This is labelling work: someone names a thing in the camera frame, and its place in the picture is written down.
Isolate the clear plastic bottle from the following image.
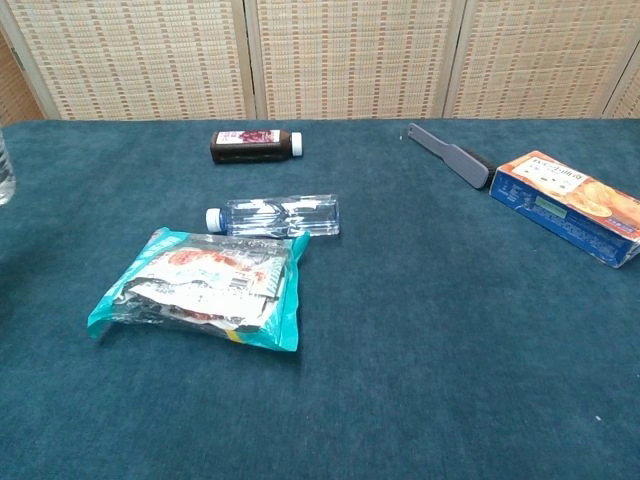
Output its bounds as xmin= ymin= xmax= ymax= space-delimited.
xmin=0 ymin=129 xmax=17 ymax=207

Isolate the clear square bottle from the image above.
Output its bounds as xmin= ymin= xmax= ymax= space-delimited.
xmin=205 ymin=193 xmax=342 ymax=239

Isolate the dark juice bottle white cap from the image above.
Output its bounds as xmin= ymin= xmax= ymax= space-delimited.
xmin=209 ymin=128 xmax=305 ymax=165

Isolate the teal snack bag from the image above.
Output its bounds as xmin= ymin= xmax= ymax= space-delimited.
xmin=86 ymin=226 xmax=312 ymax=353

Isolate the teal tablecloth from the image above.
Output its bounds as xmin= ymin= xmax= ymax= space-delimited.
xmin=0 ymin=118 xmax=640 ymax=480

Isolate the grey brush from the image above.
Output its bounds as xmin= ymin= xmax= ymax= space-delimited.
xmin=406 ymin=122 xmax=498 ymax=191

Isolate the woven bamboo folding screen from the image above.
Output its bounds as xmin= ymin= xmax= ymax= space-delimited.
xmin=0 ymin=0 xmax=640 ymax=127

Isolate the orange blue cracker box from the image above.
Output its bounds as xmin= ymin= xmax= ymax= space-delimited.
xmin=488 ymin=150 xmax=640 ymax=270

